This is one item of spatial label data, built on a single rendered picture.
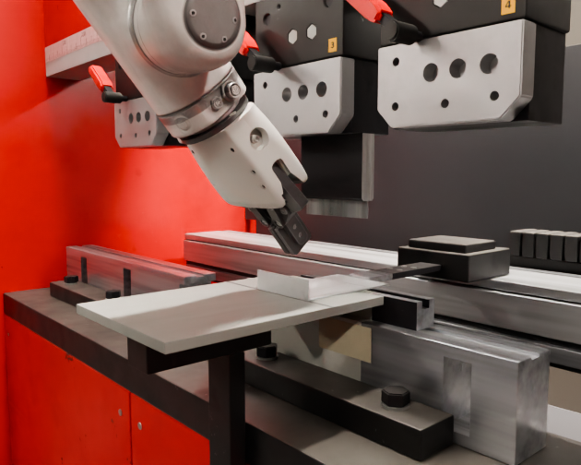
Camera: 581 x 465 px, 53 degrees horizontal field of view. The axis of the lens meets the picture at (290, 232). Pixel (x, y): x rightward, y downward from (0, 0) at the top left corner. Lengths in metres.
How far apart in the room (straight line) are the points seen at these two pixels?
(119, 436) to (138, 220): 0.70
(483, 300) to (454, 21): 0.43
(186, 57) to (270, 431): 0.37
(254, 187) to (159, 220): 0.98
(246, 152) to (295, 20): 0.22
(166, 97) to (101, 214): 0.95
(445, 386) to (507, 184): 0.60
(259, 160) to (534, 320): 0.45
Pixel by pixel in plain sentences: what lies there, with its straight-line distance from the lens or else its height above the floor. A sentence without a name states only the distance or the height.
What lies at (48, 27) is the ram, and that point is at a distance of 1.42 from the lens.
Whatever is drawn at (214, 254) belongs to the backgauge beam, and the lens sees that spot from 1.33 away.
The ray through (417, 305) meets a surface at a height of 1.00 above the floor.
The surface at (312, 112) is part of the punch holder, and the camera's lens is 0.66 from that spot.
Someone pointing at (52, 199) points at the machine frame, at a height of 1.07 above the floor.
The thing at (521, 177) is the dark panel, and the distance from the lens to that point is 1.12.
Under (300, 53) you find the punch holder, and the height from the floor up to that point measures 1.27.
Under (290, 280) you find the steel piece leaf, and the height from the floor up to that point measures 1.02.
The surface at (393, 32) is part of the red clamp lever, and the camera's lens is 0.55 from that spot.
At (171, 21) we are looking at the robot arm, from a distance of 0.44.
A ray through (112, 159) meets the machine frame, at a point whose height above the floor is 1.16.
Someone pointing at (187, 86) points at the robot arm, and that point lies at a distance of 0.52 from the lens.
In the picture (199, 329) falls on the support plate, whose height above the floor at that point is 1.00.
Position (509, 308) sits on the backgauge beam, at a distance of 0.85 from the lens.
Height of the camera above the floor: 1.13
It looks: 6 degrees down
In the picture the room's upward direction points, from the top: straight up
